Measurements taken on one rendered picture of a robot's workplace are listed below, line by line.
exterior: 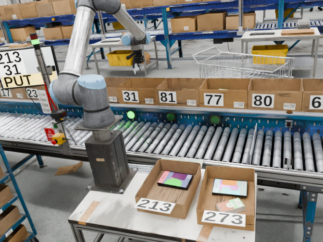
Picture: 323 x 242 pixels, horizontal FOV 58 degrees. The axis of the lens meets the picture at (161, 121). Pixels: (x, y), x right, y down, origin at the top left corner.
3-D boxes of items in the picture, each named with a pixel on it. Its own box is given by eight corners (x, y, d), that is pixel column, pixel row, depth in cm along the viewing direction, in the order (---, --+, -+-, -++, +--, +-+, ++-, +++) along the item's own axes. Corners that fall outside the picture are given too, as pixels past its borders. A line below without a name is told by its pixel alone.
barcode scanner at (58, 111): (65, 124, 221) (60, 112, 217) (53, 125, 226) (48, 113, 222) (70, 120, 226) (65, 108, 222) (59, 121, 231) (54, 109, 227)
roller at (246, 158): (240, 169, 194) (240, 163, 191) (249, 132, 236) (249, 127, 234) (248, 170, 192) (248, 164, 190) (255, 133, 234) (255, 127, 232)
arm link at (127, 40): (131, 34, 230) (138, 31, 240) (118, 35, 234) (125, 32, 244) (133, 46, 234) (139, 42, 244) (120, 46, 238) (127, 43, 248)
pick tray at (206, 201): (196, 224, 149) (195, 209, 144) (206, 178, 181) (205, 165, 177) (254, 231, 140) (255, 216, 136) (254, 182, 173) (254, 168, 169)
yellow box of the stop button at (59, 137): (52, 145, 234) (49, 137, 230) (59, 139, 241) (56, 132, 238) (67, 147, 228) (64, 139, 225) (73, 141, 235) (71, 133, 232)
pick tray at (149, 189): (136, 211, 162) (133, 197, 158) (160, 171, 194) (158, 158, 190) (185, 220, 152) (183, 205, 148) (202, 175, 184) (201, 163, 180)
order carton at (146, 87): (119, 104, 277) (116, 87, 270) (132, 93, 301) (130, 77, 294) (157, 106, 262) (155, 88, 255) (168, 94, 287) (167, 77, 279)
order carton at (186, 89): (157, 106, 262) (155, 88, 255) (168, 94, 287) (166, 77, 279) (199, 108, 248) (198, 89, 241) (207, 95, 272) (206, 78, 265)
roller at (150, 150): (143, 158, 220) (142, 152, 218) (167, 127, 263) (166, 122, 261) (149, 159, 218) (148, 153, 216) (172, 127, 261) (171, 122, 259)
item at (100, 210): (68, 223, 164) (67, 219, 163) (113, 164, 213) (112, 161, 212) (254, 254, 132) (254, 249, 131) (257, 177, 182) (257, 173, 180)
